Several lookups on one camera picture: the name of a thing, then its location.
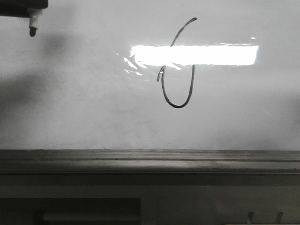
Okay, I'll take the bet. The grey metal whiteboard tray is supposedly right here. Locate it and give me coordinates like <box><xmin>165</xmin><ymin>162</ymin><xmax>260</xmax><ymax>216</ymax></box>
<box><xmin>0</xmin><ymin>149</ymin><xmax>300</xmax><ymax>174</ymax></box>

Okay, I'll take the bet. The black white whiteboard marker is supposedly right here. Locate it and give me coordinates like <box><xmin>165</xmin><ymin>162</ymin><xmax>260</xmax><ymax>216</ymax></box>
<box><xmin>27</xmin><ymin>8</ymin><xmax>43</xmax><ymax>37</ymax></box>

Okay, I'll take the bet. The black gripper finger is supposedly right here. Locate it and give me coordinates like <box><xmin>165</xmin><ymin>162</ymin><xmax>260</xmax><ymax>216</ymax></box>
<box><xmin>0</xmin><ymin>0</ymin><xmax>49</xmax><ymax>17</ymax></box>

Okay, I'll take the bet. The white whiteboard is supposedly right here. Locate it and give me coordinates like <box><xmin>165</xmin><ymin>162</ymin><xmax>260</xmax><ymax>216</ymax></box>
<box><xmin>0</xmin><ymin>0</ymin><xmax>300</xmax><ymax>150</ymax></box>

